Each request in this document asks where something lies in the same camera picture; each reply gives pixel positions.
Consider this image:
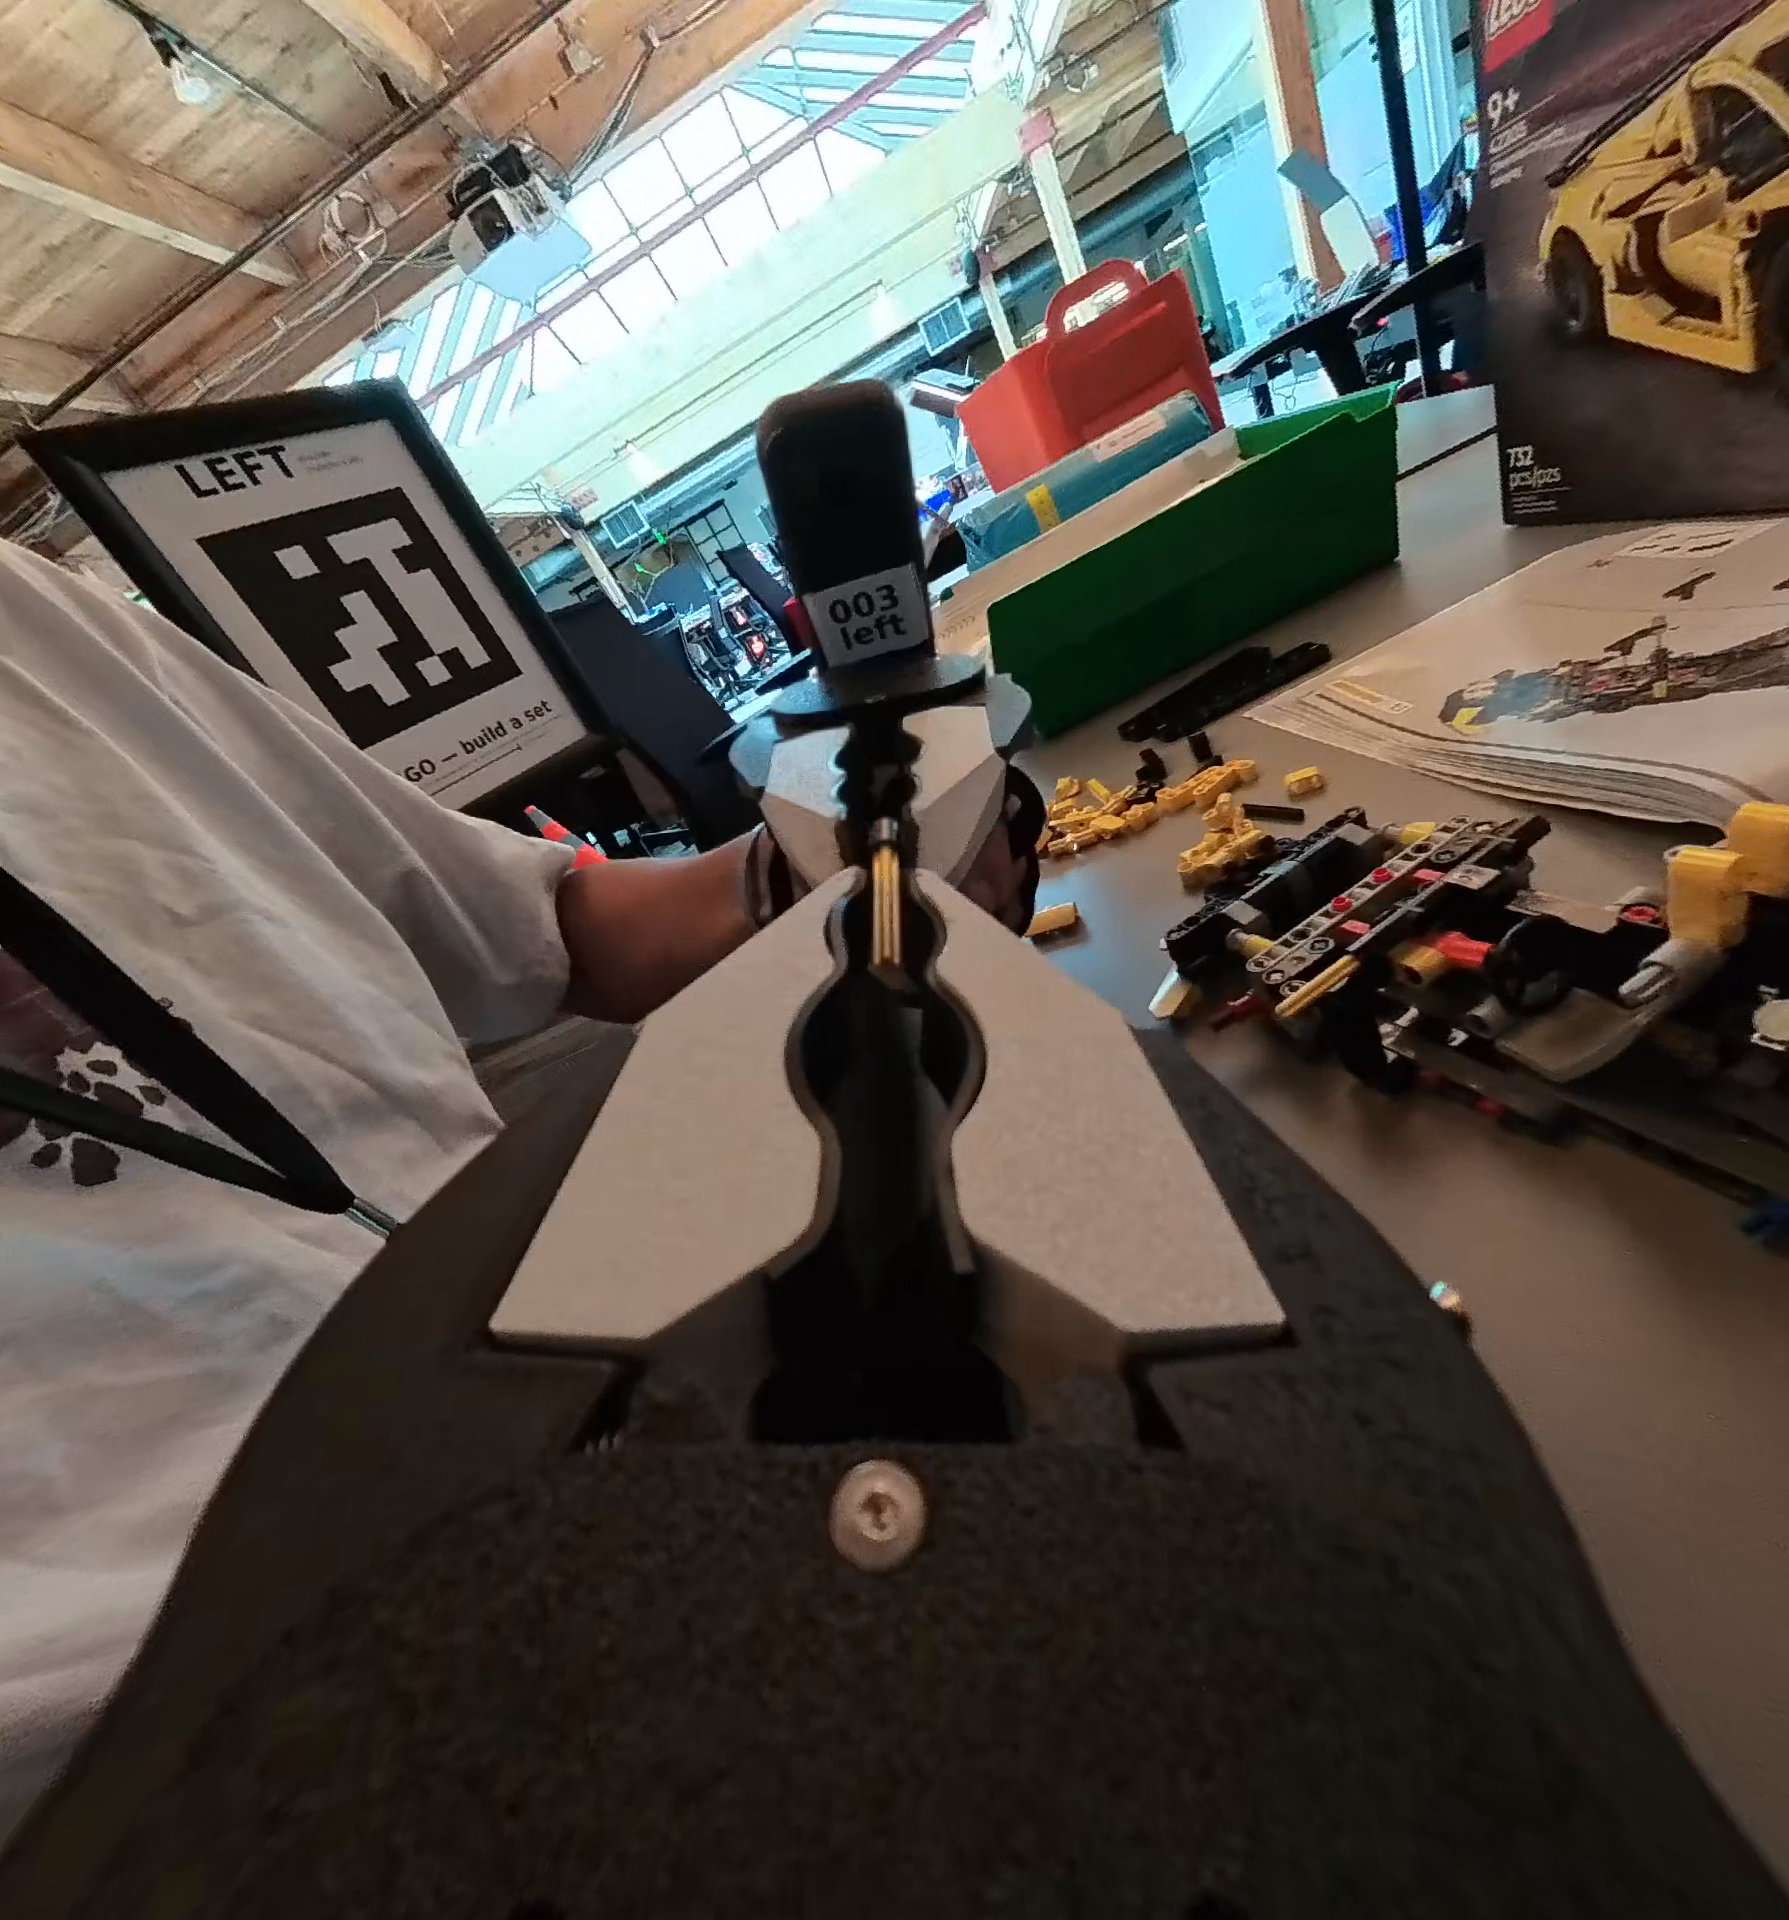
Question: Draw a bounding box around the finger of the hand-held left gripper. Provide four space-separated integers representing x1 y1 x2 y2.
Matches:
759 729 855 903
907 707 1010 882

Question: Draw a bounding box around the person's left forearm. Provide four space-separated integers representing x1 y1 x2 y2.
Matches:
557 841 759 1027

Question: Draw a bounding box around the black disc-top stand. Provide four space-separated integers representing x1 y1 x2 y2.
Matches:
1367 0 1436 275

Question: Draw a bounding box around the open instruction booklet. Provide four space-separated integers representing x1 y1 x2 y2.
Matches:
1245 504 1789 846

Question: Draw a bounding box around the white ceiling projector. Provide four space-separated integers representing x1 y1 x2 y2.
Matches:
445 142 572 282

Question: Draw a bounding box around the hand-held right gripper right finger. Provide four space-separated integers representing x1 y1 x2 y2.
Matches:
910 871 1291 1351

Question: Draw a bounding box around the yellow toy car set box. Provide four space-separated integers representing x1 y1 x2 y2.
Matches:
1466 0 1789 528

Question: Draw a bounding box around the green plastic bin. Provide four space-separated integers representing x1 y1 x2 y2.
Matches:
982 387 1403 740

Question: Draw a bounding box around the black neck strap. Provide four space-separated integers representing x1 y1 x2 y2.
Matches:
0 818 402 1241

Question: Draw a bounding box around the light blue plastic bag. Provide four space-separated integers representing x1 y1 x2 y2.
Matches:
952 395 1231 573

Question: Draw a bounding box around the pile of yellow lego pieces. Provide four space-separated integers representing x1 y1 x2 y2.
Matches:
1027 757 1332 942

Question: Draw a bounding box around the person's left hand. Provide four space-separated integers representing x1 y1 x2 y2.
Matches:
968 768 1047 936

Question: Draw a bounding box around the stack of black lego beams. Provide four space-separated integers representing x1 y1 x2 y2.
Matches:
1116 642 1333 745

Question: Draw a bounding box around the lego car chassis model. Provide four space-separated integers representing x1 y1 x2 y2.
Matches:
1150 804 1789 1247

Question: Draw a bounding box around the black armrest office chair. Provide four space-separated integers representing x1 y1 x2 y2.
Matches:
548 599 746 844

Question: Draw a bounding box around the black white marker card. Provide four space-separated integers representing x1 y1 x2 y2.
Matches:
23 378 609 814

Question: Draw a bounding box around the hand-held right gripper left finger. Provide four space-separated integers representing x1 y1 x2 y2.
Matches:
486 867 873 1351

